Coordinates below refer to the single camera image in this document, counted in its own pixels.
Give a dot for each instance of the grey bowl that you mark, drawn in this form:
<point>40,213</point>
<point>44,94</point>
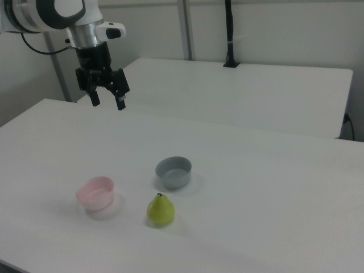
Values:
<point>173,182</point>

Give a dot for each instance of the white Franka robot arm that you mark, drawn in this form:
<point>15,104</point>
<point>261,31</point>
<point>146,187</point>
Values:
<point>92,14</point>

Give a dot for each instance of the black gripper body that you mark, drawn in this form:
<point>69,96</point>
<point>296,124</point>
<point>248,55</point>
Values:
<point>94,57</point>

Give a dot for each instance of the green pear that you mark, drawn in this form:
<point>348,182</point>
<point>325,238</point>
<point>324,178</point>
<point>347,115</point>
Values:
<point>160,211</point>

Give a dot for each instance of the grey metal frame post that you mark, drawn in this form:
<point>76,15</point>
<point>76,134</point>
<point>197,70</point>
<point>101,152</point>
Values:
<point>187,28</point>
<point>58,74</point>

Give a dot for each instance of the white side table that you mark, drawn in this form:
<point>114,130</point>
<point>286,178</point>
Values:
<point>227,94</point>

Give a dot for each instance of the black camera pole with base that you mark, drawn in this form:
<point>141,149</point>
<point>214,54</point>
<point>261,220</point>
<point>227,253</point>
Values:
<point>229,34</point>

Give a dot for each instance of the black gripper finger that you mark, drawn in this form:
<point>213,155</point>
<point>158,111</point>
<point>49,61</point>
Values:
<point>94,98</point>
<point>121,103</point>

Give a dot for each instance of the pink bowl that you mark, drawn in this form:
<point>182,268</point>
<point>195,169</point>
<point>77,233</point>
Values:
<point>96,203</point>

